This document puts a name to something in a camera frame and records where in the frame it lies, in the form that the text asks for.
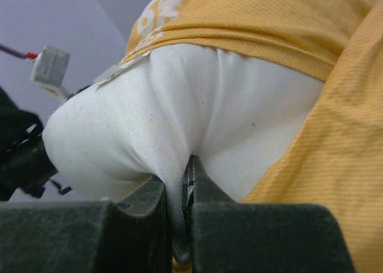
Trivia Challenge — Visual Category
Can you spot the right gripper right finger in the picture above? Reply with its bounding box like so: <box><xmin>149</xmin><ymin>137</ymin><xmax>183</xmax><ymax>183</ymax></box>
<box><xmin>182</xmin><ymin>156</ymin><xmax>355</xmax><ymax>272</ymax></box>

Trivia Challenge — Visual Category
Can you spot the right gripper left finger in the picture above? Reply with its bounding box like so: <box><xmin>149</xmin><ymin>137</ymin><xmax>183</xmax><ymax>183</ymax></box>
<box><xmin>1</xmin><ymin>177</ymin><xmax>172</xmax><ymax>272</ymax></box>

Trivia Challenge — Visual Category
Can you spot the white care label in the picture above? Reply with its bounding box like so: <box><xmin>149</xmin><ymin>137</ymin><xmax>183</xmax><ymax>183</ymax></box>
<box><xmin>93</xmin><ymin>50</ymin><xmax>151</xmax><ymax>86</ymax></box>

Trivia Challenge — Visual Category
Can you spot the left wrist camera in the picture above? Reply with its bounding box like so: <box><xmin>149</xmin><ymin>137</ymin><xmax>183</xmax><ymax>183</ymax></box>
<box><xmin>30</xmin><ymin>45</ymin><xmax>71</xmax><ymax>101</ymax></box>

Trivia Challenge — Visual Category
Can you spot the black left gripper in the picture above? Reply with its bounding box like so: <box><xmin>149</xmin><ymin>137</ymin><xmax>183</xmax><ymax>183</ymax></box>
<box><xmin>1</xmin><ymin>90</ymin><xmax>72</xmax><ymax>201</ymax></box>

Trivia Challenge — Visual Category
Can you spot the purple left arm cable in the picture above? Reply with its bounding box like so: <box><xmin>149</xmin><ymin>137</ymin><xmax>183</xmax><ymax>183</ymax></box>
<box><xmin>0</xmin><ymin>44</ymin><xmax>38</xmax><ymax>61</ymax></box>

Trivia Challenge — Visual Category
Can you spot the white pillow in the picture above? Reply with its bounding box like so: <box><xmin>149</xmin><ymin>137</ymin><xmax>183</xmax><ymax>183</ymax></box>
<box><xmin>42</xmin><ymin>44</ymin><xmax>323</xmax><ymax>264</ymax></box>

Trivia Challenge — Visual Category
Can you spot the blue and yellow Mickey pillowcase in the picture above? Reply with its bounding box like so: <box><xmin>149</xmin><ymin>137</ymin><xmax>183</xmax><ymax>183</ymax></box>
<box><xmin>123</xmin><ymin>0</ymin><xmax>382</xmax><ymax>272</ymax></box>

